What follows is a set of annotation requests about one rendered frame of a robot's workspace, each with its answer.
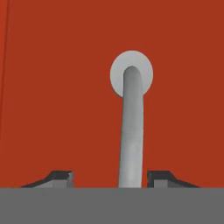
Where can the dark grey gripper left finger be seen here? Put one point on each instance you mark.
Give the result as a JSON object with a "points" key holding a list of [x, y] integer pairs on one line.
{"points": [[59, 176]]}

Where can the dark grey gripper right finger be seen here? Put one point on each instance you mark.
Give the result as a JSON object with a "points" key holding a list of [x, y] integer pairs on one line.
{"points": [[160, 176]]}

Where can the red drawer front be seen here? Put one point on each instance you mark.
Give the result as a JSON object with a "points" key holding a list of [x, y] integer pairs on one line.
{"points": [[58, 87]]}

